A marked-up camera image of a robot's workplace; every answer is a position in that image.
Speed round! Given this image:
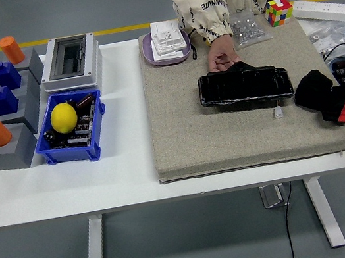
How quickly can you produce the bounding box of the person's right hand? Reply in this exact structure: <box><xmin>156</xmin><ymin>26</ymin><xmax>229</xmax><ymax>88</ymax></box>
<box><xmin>203</xmin><ymin>32</ymin><xmax>243</xmax><ymax>75</ymax></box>

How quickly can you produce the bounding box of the black rectangular panel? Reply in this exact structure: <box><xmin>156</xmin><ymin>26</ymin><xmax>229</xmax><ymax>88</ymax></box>
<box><xmin>194</xmin><ymin>53</ymin><xmax>296</xmax><ymax>114</ymax></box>

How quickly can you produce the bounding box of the black rag with red patch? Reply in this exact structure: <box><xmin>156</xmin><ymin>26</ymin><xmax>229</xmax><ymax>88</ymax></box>
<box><xmin>289</xmin><ymin>64</ymin><xmax>345</xmax><ymax>133</ymax></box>

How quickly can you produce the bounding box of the multicoloured puzzle cube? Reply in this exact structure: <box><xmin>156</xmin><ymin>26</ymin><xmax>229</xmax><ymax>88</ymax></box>
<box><xmin>262</xmin><ymin>0</ymin><xmax>296</xmax><ymax>29</ymax></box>

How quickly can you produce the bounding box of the clear bag of screws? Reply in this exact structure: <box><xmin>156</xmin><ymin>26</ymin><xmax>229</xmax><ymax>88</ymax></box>
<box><xmin>226</xmin><ymin>7</ymin><xmax>275</xmax><ymax>51</ymax></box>

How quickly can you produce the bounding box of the white power strip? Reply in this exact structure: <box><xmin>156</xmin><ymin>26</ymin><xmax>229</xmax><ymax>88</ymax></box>
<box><xmin>290</xmin><ymin>0</ymin><xmax>345</xmax><ymax>34</ymax></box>

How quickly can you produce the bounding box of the white socket plate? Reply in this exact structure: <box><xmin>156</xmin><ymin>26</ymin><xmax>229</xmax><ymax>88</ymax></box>
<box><xmin>149</xmin><ymin>17</ymin><xmax>188</xmax><ymax>55</ymax></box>

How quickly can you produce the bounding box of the purple tray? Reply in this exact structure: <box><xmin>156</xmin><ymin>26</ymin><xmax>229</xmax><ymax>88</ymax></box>
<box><xmin>139</xmin><ymin>26</ymin><xmax>195</xmax><ymax>70</ymax></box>

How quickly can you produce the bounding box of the grey-brown mat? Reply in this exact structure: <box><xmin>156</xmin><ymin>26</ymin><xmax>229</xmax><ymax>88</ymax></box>
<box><xmin>132</xmin><ymin>0</ymin><xmax>345</xmax><ymax>186</ymax></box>

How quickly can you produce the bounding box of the brown cylindrical capacitor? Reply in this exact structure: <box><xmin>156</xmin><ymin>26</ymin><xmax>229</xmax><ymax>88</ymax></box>
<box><xmin>74</xmin><ymin>92</ymin><xmax>97</xmax><ymax>110</ymax></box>

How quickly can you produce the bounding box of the silver box under table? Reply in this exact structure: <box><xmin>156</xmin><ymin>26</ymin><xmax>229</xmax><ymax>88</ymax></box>
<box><xmin>257</xmin><ymin>181</ymin><xmax>290</xmax><ymax>210</ymax></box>

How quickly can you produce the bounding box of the dark circuit board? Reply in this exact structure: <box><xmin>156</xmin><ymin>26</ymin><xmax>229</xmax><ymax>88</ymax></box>
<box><xmin>63</xmin><ymin>115</ymin><xmax>96</xmax><ymax>151</ymax></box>

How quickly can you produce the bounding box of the yellow lemon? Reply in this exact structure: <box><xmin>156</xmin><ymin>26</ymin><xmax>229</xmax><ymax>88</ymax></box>
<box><xmin>47</xmin><ymin>100</ymin><xmax>80</xmax><ymax>136</ymax></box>

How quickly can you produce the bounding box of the blue plastic bin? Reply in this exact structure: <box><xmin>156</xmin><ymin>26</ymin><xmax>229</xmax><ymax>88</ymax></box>
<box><xmin>26</xmin><ymin>86</ymin><xmax>115</xmax><ymax>172</ymax></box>

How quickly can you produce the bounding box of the white table leg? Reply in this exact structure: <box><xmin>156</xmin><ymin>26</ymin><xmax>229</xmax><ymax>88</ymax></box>
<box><xmin>74</xmin><ymin>213</ymin><xmax>111</xmax><ymax>258</ymax></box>
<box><xmin>302</xmin><ymin>172</ymin><xmax>345</xmax><ymax>252</ymax></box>

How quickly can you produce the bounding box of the grey base block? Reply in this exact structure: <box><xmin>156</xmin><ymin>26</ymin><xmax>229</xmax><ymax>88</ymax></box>
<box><xmin>11</xmin><ymin>68</ymin><xmax>44</xmax><ymax>108</ymax></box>
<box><xmin>0</xmin><ymin>91</ymin><xmax>47</xmax><ymax>140</ymax></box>
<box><xmin>0</xmin><ymin>119</ymin><xmax>43</xmax><ymax>174</ymax></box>
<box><xmin>11</xmin><ymin>45</ymin><xmax>48</xmax><ymax>90</ymax></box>

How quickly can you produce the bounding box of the round black capacitor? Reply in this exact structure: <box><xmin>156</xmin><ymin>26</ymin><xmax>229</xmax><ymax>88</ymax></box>
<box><xmin>43</xmin><ymin>128</ymin><xmax>58</xmax><ymax>144</ymax></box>

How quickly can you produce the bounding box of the blue block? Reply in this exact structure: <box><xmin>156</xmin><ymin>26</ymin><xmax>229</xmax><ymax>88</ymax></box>
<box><xmin>0</xmin><ymin>58</ymin><xmax>24</xmax><ymax>93</ymax></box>
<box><xmin>0</xmin><ymin>83</ymin><xmax>21</xmax><ymax>116</ymax></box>

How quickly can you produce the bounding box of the thin black wire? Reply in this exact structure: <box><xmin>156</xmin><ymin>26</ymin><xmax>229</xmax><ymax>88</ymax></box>
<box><xmin>321</xmin><ymin>43</ymin><xmax>345</xmax><ymax>63</ymax></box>

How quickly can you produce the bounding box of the black cord loop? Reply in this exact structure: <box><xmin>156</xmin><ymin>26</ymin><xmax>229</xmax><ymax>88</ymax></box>
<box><xmin>187</xmin><ymin>30</ymin><xmax>199</xmax><ymax>61</ymax></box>

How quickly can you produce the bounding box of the white switch plate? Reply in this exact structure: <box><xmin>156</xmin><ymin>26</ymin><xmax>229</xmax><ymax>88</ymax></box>
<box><xmin>149</xmin><ymin>36</ymin><xmax>185</xmax><ymax>62</ymax></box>

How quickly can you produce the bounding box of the grey electrical enclosure box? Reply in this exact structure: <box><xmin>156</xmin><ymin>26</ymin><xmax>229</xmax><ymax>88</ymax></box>
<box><xmin>34</xmin><ymin>31</ymin><xmax>107</xmax><ymax>95</ymax></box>

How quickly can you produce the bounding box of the hanging black power cable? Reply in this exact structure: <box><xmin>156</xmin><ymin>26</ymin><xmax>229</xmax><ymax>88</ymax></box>
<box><xmin>278</xmin><ymin>180</ymin><xmax>305</xmax><ymax>258</ymax></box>

